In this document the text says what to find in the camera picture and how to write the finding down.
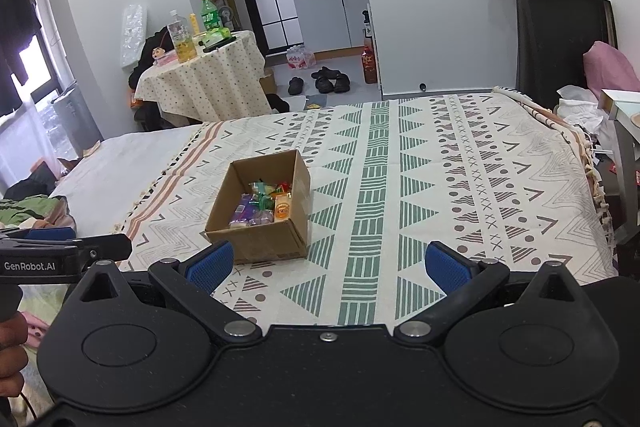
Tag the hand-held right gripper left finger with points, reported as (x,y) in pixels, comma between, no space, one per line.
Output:
(210,264)

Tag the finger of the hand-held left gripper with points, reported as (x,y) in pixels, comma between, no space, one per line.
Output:
(112,247)
(50,234)

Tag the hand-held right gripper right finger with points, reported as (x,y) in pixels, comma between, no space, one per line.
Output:
(447,267)

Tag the brown cardboard box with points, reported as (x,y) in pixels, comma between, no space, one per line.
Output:
(260,247)

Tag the long purple snack packet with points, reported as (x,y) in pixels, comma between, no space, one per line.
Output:
(247,219)

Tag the green triangular snack packet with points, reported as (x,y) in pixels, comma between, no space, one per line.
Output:
(260,202)

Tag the orange cracker packet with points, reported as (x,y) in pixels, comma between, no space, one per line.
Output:
(283,207)

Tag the person's left hand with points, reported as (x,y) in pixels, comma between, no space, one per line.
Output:
(12,357)

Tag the green crumpled cloth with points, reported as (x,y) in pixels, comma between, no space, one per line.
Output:
(30,212)

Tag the white bed sheet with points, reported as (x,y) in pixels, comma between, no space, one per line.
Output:
(125,167)

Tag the patterned blanket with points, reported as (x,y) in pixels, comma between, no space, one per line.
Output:
(450,157)

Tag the grey floor appliance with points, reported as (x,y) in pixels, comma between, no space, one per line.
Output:
(75,117)

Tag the round table with dotted cloth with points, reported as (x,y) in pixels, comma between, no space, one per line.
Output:
(210,82)

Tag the cardboard box on floor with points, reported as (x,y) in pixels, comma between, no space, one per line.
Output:
(268,82)

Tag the pink box with figure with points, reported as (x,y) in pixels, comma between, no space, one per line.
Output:
(165,57)

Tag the black slipper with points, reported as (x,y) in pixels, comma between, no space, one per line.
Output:
(295,86)
(325,73)
(342,83)
(324,85)

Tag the black jacket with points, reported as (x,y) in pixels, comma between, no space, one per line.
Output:
(150,52)

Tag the white crumpled bag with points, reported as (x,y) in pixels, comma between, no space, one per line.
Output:
(580,107)

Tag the dark hanging clothes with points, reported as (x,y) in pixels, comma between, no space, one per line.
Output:
(17,27)

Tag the clear plastic packaging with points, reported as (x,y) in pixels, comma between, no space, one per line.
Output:
(134,34)

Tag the clear bottle with yellow liquid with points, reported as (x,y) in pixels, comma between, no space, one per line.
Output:
(181,42)

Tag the red drink bottle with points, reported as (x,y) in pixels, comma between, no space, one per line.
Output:
(370,64)

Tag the white side table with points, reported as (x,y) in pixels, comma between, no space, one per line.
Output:
(627,142)

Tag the black flat device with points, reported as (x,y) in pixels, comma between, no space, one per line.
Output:
(220,45)

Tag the pink water bottle pack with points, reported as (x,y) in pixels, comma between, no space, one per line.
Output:
(301,58)

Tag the green box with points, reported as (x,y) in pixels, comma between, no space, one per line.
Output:
(215,36)

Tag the small yellow bottle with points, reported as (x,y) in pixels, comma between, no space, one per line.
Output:
(195,27)

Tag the green soda bottle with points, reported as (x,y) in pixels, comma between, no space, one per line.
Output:
(211,17)

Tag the small grey fan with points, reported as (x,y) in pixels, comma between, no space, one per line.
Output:
(226,14)

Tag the black chair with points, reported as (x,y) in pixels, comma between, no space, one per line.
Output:
(560,42)

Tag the white spray bottle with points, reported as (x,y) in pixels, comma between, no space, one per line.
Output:
(367,27)

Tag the pink pillow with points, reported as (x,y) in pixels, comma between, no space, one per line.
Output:
(615,72)

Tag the white kitchen cabinet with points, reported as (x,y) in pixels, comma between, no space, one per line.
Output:
(327,14)

